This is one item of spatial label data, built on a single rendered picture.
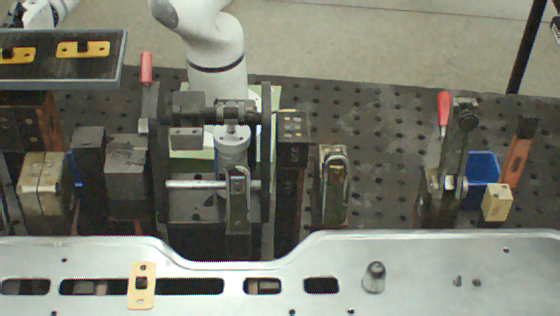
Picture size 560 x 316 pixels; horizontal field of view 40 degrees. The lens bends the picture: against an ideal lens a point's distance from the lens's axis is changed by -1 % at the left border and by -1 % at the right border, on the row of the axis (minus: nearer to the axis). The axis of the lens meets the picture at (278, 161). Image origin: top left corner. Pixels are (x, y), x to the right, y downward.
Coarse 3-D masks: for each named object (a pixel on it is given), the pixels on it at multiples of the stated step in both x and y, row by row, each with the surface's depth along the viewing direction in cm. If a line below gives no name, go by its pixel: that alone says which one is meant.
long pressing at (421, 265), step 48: (0, 240) 117; (48, 240) 117; (96, 240) 117; (144, 240) 118; (336, 240) 119; (384, 240) 120; (432, 240) 120; (480, 240) 120; (528, 240) 120; (0, 288) 111; (240, 288) 113; (288, 288) 113; (384, 288) 113; (432, 288) 113; (480, 288) 114; (528, 288) 114
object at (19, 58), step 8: (0, 48) 124; (8, 48) 123; (16, 48) 124; (24, 48) 124; (32, 48) 124; (0, 56) 123; (8, 56) 122; (16, 56) 123; (24, 56) 123; (32, 56) 123; (0, 64) 122
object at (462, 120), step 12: (456, 108) 110; (468, 108) 111; (456, 120) 111; (468, 120) 108; (456, 132) 113; (468, 132) 112; (444, 144) 115; (456, 144) 115; (468, 144) 114; (444, 156) 115; (456, 156) 116; (444, 168) 116; (456, 168) 117; (444, 180) 118; (456, 180) 119; (456, 192) 119
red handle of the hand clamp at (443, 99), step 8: (440, 96) 122; (448, 96) 121; (440, 104) 121; (448, 104) 121; (440, 112) 121; (448, 112) 121; (440, 120) 121; (440, 128) 121; (440, 136) 121; (440, 144) 121; (448, 176) 119; (448, 184) 119
